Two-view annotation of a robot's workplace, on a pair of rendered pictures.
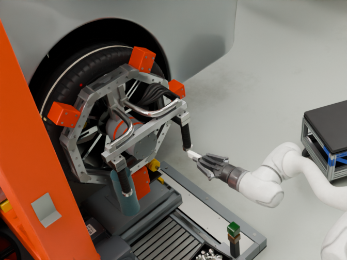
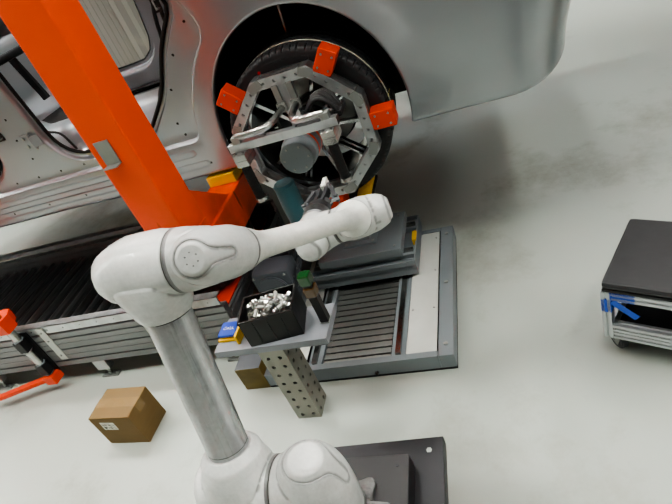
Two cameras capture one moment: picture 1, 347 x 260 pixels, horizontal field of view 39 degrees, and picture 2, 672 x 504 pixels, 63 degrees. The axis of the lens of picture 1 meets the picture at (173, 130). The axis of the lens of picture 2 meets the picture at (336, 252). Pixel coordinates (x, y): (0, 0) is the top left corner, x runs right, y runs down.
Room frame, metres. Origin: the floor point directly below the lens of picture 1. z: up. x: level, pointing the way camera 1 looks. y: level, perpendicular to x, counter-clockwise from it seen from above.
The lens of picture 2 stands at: (0.48, -1.47, 1.62)
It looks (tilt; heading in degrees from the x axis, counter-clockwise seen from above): 33 degrees down; 59
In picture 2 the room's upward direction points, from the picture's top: 24 degrees counter-clockwise
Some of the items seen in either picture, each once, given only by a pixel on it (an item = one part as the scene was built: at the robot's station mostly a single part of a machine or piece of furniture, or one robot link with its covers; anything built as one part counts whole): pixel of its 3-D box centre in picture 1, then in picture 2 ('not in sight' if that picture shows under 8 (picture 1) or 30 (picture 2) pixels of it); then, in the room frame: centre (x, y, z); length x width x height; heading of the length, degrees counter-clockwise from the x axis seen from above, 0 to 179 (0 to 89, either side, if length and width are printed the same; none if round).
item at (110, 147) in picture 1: (110, 120); (255, 114); (1.45, 0.24, 1.03); 0.19 x 0.18 x 0.11; 35
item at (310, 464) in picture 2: not in sight; (315, 483); (0.68, -0.64, 0.53); 0.18 x 0.16 x 0.22; 126
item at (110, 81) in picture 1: (121, 127); (306, 136); (1.60, 0.23, 0.85); 0.54 x 0.07 x 0.54; 125
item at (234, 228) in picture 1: (233, 229); (305, 278); (1.13, -0.17, 0.64); 0.04 x 0.04 x 0.04; 35
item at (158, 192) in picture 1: (121, 185); (355, 220); (1.74, 0.32, 0.32); 0.40 x 0.30 x 0.28; 125
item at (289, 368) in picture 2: not in sight; (292, 372); (1.00, 0.02, 0.21); 0.10 x 0.10 x 0.42; 35
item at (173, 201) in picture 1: (127, 207); (368, 251); (1.74, 0.32, 0.13); 0.50 x 0.36 x 0.10; 125
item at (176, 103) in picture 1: (149, 96); (305, 100); (1.56, 0.07, 1.03); 0.19 x 0.18 x 0.11; 35
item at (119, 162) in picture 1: (114, 159); (244, 155); (1.34, 0.25, 0.93); 0.09 x 0.05 x 0.05; 35
